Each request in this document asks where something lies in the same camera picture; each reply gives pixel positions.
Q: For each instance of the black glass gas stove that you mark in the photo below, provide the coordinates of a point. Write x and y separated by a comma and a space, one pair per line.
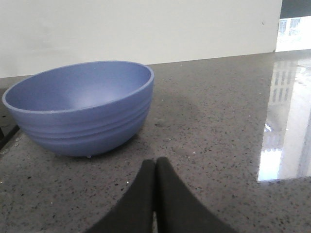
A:
5, 138

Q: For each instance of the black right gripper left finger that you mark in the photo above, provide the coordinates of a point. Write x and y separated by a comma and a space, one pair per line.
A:
133, 213

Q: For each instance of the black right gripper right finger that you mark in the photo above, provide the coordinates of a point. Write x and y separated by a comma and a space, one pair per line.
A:
178, 210

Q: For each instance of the blue plastic bowl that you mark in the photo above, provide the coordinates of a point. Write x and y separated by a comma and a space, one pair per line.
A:
83, 109

